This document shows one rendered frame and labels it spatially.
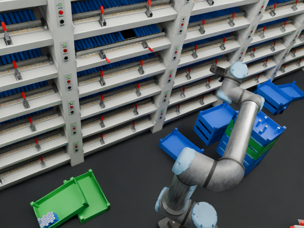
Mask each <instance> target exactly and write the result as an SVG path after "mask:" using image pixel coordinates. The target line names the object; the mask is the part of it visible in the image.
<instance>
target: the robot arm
mask: <svg viewBox="0 0 304 228"><path fill-rule="evenodd" d="M209 71H210V72H211V73H214V74H217V75H220V76H221V77H220V78H219V79H218V81H219V82H222V84H221V86H220V89H219V90H218V93H217V97H218V98H219V99H220V100H222V101H224V102H226V103H228V104H231V103H234V104H237V105H239V106H240V110H239V113H238V116H237V119H236V121H235V124H234V127H233V129H232V132H231V135H230V138H229V140H228V143H227V146H226V148H225V151H224V154H223V157H222V158H220V159H218V160H217V161H216V160H214V159H212V158H210V157H208V156H205V155H203V154H201V153H199V152H197V151H195V150H194V149H191V148H188V147H185V148H184V149H183V150H182V151H181V153H180V154H179V156H178V158H177V160H176V162H175V164H174V166H173V168H172V171H173V172H174V173H175V175H174V178H173V180H172V183H171V186H170V188H167V187H164V188H163V190H162V191H161V193H160V195H159V197H158V200H157V202H156V205H155V210H156V211H157V212H158V213H160V214H162V215H164V216H166V217H167V218H169V219H171V220H173V221H175V222H177V223H178V224H179V226H178V228H214V227H215V225H216V222H217V213H216V211H215V209H214V208H213V206H212V205H210V204H208V203H206V202H198V203H196V202H194V201H192V200H190V199H189V198H190V197H191V195H192V194H193V192H194V190H195V189H196V187H197V186H198V185H199V186H201V187H203V188H205V189H207V190H210V191H224V190H229V189H231V188H233V187H235V186H236V185H238V184H239V183H240V182H241V180H242V179H243V176H244V173H245V168H244V165H243V161H244V158H245V155H246V151H247V147H248V144H249V140H250V137H251V133H252V130H253V126H254V123H255V120H256V116H257V113H259V112H260V111H261V109H262V107H263V105H264V102H265V99H264V98H263V97H261V96H260V95H257V94H254V93H252V92H250V91H247V90H245V89H243V88H241V87H239V86H240V84H241V82H242V80H243V78H244V77H245V76H246V75H247V73H248V68H247V66H246V64H245V63H243V62H235V63H233V64H232V65H230V66H228V67H226V68H222V67H219V66H216V65H214V64H213V65H212V66H211V68H210V70H209Z"/></svg>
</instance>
